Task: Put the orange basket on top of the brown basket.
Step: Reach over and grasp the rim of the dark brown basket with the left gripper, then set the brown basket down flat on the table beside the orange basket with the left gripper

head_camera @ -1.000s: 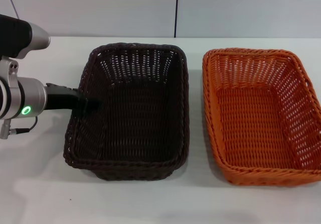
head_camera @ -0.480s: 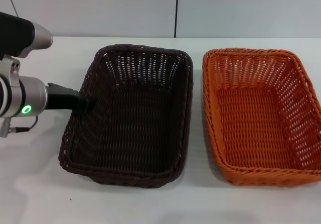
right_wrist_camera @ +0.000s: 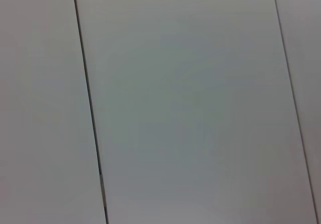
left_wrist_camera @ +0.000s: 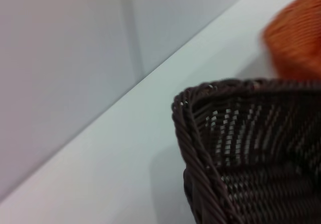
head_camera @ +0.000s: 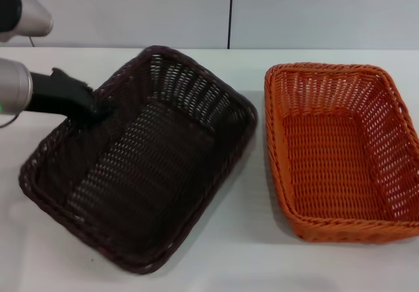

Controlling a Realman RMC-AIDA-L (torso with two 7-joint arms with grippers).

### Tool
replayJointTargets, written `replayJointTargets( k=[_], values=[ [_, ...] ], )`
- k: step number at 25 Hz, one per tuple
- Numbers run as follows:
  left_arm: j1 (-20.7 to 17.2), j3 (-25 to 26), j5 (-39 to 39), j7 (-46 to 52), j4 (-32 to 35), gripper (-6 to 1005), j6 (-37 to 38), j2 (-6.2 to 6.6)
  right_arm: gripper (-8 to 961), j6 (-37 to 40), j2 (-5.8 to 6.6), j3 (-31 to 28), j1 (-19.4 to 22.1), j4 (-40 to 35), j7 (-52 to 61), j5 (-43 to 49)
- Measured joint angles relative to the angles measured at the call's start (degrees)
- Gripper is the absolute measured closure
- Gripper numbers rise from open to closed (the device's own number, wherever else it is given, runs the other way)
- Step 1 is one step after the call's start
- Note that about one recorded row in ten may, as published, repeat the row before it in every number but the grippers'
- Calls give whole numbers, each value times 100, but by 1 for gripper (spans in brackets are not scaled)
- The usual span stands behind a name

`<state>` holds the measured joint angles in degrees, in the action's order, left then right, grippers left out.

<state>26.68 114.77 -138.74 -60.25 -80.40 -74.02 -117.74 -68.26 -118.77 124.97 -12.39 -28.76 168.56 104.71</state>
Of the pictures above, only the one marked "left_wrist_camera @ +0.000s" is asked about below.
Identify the orange woven basket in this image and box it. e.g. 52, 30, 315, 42
258, 0, 321, 80

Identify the dark brown woven basket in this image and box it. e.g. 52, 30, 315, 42
171, 77, 321, 224

